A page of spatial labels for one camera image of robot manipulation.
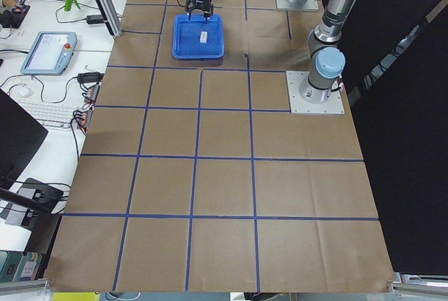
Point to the robot teach pendant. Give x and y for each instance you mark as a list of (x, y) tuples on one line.
[(50, 53)]

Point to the white computer keyboard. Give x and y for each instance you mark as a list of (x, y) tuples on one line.
[(51, 116)]

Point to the black computer monitor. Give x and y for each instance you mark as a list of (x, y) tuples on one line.
[(21, 137)]

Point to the upper orange cable hub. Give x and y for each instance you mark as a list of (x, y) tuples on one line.
[(91, 94)]

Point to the frame rail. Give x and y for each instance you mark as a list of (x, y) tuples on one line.
[(26, 290), (419, 285)]

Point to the blue plastic tray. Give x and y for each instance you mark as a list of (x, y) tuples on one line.
[(186, 43)]

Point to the orange cable hub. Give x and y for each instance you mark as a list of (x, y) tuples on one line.
[(82, 119), (91, 94)]

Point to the near right frame rail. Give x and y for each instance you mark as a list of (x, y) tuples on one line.
[(419, 285)]

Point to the white computer mouse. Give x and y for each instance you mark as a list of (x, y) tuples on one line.
[(24, 92)]

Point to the near left frame rail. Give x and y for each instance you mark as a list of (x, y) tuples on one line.
[(26, 290)]

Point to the black power adapter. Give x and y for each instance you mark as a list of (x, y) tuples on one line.
[(90, 77), (94, 19)]

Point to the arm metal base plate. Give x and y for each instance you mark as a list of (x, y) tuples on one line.
[(297, 5), (307, 100)]

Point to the lower orange cable hub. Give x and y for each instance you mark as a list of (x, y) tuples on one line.
[(82, 119)]

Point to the person's hand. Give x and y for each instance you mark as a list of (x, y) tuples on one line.
[(9, 3)]

